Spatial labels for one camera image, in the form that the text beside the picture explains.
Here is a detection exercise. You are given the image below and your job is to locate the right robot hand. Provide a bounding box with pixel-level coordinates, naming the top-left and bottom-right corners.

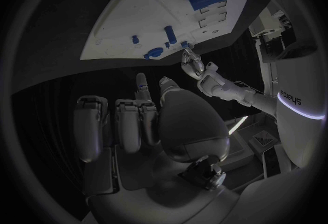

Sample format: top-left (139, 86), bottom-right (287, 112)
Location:
top-left (72, 72), bottom-right (240, 224)

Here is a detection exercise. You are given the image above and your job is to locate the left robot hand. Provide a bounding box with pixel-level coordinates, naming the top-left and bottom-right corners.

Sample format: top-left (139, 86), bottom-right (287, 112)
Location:
top-left (180, 46), bottom-right (207, 81)

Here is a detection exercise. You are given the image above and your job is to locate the white task board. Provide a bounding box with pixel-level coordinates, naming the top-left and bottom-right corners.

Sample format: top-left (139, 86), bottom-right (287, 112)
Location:
top-left (79, 0), bottom-right (260, 61)

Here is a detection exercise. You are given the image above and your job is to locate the blue gear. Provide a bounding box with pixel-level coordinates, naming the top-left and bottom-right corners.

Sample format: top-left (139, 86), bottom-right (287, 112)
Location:
top-left (143, 47), bottom-right (164, 61)

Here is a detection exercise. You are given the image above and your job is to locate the workshop desk with equipment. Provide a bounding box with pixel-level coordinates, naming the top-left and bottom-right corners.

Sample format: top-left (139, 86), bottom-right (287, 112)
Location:
top-left (249, 8), bottom-right (296, 59)

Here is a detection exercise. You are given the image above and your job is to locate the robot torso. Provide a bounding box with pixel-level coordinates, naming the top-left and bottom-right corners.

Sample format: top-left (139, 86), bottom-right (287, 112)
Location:
top-left (260, 43), bottom-right (328, 170)

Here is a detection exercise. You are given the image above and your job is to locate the white cable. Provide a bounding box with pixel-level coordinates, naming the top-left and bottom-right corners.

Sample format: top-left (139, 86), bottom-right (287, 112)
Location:
top-left (231, 81), bottom-right (265, 95)

